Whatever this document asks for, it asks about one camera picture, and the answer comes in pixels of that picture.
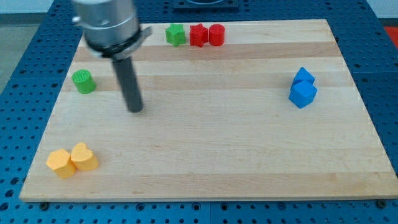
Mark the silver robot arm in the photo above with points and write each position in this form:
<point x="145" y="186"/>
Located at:
<point x="111" y="27"/>

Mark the red star block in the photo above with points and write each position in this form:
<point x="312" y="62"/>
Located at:
<point x="198" y="35"/>

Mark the green star block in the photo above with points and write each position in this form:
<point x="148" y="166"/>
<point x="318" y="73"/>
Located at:
<point x="175" y="34"/>

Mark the wooden board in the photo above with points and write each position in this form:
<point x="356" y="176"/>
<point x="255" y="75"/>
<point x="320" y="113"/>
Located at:
<point x="218" y="124"/>

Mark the red cylinder block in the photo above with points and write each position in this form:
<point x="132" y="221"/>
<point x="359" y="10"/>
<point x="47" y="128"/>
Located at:
<point x="216" y="34"/>

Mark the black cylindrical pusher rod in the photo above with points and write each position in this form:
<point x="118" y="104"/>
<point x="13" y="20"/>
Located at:
<point x="127" y="79"/>

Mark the blue cube block front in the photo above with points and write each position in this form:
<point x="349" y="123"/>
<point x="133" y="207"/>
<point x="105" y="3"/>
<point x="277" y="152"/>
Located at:
<point x="302" y="94"/>

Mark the blue cube block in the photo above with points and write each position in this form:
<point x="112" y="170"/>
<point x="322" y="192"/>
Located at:
<point x="303" y="75"/>
<point x="302" y="94"/>

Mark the blue cube block rear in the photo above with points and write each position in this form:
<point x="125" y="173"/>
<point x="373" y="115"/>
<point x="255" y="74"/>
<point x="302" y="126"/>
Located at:
<point x="303" y="75"/>

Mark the green cylinder block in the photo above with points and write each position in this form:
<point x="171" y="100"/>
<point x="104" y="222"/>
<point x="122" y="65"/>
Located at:
<point x="83" y="81"/>

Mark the yellow heart block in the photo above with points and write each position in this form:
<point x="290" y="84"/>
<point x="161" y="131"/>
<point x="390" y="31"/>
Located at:
<point x="83" y="157"/>

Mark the yellow hexagon block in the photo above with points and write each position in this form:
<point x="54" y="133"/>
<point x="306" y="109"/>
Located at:
<point x="60" y="163"/>

